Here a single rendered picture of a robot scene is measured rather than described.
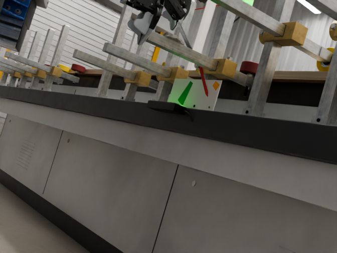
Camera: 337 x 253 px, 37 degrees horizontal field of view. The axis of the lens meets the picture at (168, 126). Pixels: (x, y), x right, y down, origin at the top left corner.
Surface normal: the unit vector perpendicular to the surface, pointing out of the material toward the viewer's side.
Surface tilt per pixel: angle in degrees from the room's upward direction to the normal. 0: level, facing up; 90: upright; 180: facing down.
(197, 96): 90
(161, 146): 90
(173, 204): 90
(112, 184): 90
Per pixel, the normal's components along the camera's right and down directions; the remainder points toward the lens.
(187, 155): -0.80, -0.28
